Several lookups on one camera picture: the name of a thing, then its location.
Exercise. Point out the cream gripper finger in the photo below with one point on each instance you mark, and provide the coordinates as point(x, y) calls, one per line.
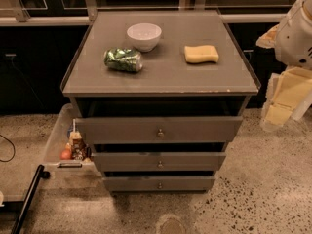
point(288, 95)
point(268, 39)

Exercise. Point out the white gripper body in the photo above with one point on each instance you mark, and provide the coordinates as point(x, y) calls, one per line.
point(294, 40)

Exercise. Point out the grey top drawer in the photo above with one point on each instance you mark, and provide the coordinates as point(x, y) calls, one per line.
point(114, 130)

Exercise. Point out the grey drawer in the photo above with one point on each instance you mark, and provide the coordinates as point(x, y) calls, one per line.
point(158, 161)
point(114, 130)
point(159, 183)

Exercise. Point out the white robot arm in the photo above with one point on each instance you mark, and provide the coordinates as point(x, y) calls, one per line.
point(288, 94)

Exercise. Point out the grey middle drawer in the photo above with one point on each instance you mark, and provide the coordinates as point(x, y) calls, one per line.
point(158, 161)

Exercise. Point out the grey drawer cabinet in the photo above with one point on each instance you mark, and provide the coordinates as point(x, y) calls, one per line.
point(167, 86)

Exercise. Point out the grey bottom drawer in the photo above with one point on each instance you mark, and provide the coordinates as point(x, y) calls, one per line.
point(159, 183)

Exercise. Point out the yellow sponge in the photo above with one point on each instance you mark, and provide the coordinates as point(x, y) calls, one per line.
point(199, 54)

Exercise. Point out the white bowl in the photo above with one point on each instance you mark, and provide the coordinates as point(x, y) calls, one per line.
point(144, 36)

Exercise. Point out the crushed green can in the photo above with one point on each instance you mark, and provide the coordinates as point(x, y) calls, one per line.
point(123, 59)

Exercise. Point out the brown snack box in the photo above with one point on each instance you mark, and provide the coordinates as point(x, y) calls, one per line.
point(78, 146)

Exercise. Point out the clear plastic bin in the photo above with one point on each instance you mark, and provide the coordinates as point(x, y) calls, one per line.
point(57, 142)

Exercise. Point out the orange round fruit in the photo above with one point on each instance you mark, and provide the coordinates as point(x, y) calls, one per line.
point(65, 154)

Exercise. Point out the black pole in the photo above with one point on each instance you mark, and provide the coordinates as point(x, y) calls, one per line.
point(40, 173)

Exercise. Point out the metal railing frame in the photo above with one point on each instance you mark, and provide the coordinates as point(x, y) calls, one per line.
point(48, 13)

